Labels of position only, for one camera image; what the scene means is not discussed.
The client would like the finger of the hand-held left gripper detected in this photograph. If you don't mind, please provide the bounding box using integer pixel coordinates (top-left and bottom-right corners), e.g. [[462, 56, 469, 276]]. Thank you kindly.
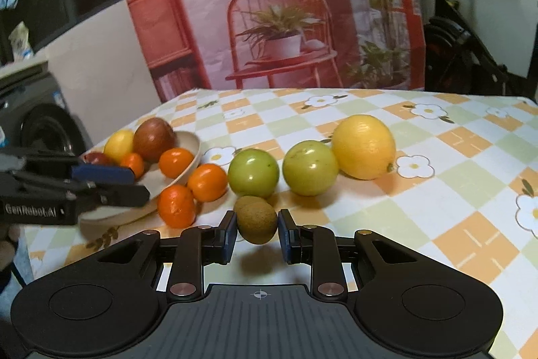
[[10, 171, 151, 207], [23, 155, 136, 182]]

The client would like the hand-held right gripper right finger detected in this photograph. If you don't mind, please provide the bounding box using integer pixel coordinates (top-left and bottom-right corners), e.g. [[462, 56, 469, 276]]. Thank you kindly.
[[277, 209, 421, 301]]

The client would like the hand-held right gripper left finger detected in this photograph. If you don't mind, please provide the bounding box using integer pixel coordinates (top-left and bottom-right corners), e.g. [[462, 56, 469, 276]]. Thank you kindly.
[[98, 211, 238, 301]]

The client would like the brown kiwi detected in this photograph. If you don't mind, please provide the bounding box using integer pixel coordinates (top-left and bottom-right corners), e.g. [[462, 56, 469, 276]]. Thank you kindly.
[[233, 196, 279, 245]]

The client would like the red apple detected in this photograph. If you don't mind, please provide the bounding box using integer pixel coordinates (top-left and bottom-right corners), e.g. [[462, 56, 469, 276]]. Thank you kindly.
[[133, 117, 177, 163]]

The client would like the beige bowl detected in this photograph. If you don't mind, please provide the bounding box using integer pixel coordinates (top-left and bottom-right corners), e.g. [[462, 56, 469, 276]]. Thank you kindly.
[[78, 131, 203, 227]]

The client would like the yellow lemon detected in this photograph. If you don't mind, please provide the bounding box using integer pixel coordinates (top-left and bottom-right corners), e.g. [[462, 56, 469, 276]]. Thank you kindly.
[[103, 129, 135, 163], [331, 114, 396, 180]]

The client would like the person's left hand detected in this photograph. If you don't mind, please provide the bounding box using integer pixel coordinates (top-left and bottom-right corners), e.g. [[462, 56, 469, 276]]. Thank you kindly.
[[0, 225, 21, 288]]

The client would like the small red plum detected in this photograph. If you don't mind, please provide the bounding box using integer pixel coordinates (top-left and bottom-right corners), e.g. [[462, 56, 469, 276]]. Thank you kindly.
[[85, 151, 114, 167]]

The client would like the orange tangerine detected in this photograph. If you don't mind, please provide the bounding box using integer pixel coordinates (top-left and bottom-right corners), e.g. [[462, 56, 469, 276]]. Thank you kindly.
[[157, 185, 197, 228], [159, 147, 196, 179], [187, 163, 228, 203], [119, 153, 146, 180]]

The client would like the green apple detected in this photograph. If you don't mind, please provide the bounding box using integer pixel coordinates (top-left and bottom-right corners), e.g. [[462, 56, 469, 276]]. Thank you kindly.
[[228, 148, 280, 199], [282, 140, 339, 197]]

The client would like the grey washing machine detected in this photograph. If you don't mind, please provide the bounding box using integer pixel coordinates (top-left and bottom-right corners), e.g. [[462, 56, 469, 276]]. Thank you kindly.
[[0, 62, 95, 158]]

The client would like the checked floral tablecloth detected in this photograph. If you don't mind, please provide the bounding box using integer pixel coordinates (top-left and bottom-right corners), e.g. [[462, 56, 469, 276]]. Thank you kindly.
[[23, 87, 538, 359]]

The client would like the white plastic bag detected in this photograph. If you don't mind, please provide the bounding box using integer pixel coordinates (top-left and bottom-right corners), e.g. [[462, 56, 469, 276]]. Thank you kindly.
[[9, 22, 35, 61]]

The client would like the black exercise bike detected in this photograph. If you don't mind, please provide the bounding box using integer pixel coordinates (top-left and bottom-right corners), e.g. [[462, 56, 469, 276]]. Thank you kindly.
[[403, 0, 538, 99]]

